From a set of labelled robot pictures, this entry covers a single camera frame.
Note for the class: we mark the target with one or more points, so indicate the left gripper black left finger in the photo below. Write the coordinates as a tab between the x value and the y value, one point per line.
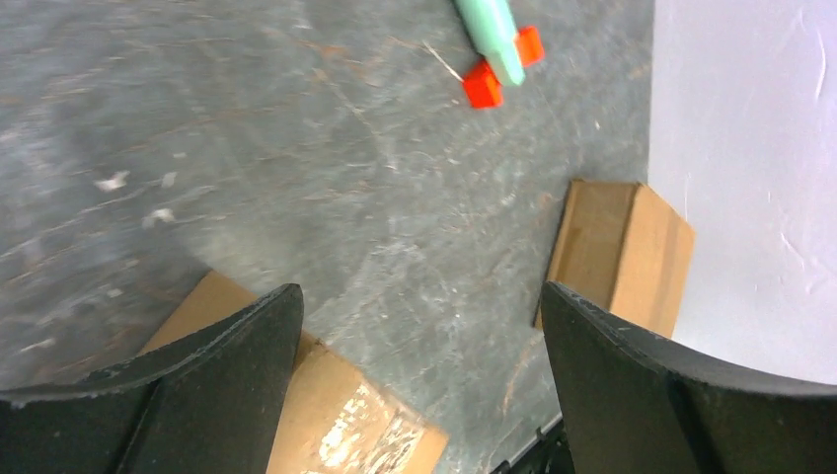
209	402

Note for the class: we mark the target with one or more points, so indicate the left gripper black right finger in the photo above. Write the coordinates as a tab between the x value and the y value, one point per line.
633	401

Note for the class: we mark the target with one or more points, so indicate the brown cardboard express box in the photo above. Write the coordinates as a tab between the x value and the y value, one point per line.
333	419

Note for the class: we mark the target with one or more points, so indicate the flat brown cardboard box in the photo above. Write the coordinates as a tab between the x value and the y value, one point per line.
624	248

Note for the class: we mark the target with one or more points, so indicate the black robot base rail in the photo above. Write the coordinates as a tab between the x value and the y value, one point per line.
549	454

